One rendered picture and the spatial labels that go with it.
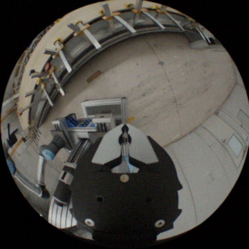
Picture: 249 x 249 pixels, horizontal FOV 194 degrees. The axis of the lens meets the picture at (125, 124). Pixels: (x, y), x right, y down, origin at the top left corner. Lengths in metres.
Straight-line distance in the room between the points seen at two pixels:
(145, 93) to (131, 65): 0.61
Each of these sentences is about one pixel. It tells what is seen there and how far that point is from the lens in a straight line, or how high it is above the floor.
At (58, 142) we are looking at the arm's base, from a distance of 0.78.
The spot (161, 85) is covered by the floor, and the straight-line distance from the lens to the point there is 1.59.
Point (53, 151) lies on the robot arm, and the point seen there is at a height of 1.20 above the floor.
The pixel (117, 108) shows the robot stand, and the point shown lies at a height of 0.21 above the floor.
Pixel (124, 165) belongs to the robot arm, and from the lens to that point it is 0.41.
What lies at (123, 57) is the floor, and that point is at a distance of 1.53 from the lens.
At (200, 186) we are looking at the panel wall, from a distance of 2.10.
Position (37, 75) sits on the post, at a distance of 0.90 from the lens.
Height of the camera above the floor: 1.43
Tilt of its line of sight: 61 degrees down
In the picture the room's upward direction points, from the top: 180 degrees clockwise
